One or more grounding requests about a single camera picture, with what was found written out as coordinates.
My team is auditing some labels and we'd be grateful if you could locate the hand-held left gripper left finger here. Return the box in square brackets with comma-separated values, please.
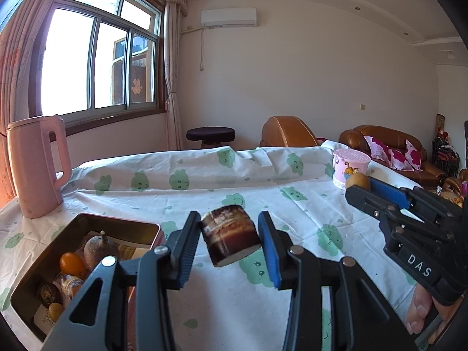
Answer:
[42, 211, 202, 351]

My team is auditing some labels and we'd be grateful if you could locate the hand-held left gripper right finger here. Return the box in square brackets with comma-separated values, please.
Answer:
[258, 211, 417, 351]

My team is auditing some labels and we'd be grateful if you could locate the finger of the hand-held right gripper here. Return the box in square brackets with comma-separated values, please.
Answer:
[369, 176, 444, 213]
[345, 184, 403, 228]

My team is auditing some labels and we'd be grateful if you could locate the small brown-green fruit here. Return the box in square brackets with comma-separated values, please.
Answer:
[47, 302, 66, 321]
[346, 173, 371, 191]

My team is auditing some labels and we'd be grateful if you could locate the round cake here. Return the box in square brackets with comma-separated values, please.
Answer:
[199, 205, 262, 267]
[60, 273, 86, 300]

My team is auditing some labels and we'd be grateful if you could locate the metal tin box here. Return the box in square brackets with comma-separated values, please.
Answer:
[10, 212, 165, 342]

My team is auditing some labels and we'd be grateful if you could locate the smooth orange with stem nub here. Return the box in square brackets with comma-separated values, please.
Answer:
[59, 252, 87, 280]

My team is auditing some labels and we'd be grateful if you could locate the dark brown wrinkled fruit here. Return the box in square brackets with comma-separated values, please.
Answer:
[37, 281, 62, 308]

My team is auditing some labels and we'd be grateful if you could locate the person's right hand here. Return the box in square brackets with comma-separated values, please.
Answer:
[405, 285, 462, 345]

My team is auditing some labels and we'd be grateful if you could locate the pink cartoon cup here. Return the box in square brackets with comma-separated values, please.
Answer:
[332, 149, 371, 191]

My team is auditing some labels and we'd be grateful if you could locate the pink floral cushion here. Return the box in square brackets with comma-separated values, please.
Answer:
[364, 136, 408, 171]
[404, 139, 423, 171]

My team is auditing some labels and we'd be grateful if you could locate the brown leather sofa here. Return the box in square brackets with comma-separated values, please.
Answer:
[339, 125, 448, 187]

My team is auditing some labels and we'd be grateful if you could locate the dark rack with items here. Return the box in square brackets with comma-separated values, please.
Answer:
[432, 114, 460, 178]

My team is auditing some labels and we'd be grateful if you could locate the white green-cloud tablecloth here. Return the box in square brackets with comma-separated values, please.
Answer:
[0, 146, 428, 351]

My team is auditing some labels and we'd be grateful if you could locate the brown leather chair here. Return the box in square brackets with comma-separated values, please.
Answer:
[260, 116, 319, 148]

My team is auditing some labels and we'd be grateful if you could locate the dark round stool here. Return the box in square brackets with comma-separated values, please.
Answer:
[186, 127, 235, 149]

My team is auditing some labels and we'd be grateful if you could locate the pink electric kettle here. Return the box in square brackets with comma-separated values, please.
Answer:
[6, 114, 73, 219]

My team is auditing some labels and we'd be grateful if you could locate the pale narrow curtain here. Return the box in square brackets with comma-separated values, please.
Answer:
[163, 0, 189, 150]

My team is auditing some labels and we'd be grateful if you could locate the air conditioner pipe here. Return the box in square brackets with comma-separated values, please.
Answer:
[181, 25, 205, 71]

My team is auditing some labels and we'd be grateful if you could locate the white air conditioner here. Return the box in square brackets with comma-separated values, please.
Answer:
[201, 7, 257, 29]

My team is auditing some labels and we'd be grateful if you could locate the sliding glass window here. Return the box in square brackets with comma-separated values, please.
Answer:
[27, 0, 167, 125]

